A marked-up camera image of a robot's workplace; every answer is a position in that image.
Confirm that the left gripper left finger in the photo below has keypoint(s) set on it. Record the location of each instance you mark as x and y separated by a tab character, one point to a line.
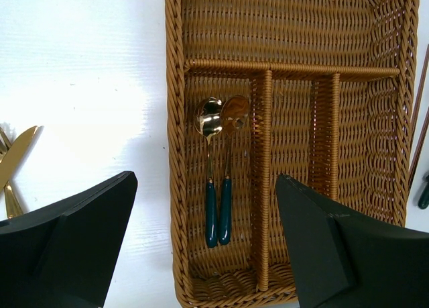
64	254

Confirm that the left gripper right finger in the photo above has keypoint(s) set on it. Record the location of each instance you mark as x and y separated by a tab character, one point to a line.
343	258

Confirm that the gold spoon green handle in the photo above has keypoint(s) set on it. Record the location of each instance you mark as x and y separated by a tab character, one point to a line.
207	121
234	114

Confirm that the gold fork left pile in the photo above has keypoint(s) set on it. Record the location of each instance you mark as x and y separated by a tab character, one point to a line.
13	208

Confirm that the gold knife left pile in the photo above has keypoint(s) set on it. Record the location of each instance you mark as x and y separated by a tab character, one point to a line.
16	152

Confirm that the right copper chopstick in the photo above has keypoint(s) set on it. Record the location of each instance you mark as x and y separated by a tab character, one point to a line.
420	144

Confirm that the copper chopstick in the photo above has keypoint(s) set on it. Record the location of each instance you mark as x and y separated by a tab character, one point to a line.
415	115
420	144

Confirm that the brown wicker cutlery tray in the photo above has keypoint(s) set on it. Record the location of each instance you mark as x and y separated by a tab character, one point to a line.
330	86

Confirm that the left copper chopstick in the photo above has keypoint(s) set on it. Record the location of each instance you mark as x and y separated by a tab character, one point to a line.
415	115

